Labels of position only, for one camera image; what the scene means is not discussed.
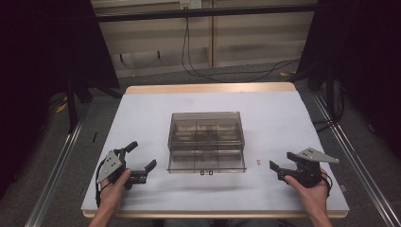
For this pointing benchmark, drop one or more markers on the yellow floor tape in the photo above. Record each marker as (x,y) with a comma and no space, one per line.
(61,108)

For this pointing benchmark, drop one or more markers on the black curtain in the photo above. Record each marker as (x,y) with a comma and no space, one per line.
(47,47)
(362,56)

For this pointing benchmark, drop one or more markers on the person's left hand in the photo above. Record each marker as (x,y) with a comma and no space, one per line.
(114,192)

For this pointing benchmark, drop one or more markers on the white table mat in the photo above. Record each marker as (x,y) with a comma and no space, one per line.
(268,126)

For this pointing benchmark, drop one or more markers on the person's right hand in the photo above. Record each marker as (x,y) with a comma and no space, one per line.
(312,194)

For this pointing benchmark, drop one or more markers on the black horizontal bar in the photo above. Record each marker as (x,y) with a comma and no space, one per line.
(205,12)

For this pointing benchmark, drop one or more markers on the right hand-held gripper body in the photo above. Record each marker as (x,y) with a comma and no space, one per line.
(310,168)

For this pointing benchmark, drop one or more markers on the clear brown drawer cabinet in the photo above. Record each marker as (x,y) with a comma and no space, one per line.
(206,130)

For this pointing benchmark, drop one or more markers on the clear brown drawer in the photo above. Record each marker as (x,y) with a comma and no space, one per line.
(206,161)

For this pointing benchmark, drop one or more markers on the black metal stand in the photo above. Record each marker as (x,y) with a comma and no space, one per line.
(72,104)

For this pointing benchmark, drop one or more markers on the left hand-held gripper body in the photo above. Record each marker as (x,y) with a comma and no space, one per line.
(111,164)

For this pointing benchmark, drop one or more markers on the white wall socket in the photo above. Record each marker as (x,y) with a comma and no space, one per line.
(190,3)

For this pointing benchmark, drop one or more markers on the metal floor rail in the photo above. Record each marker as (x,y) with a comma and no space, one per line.
(356,160)
(55,175)

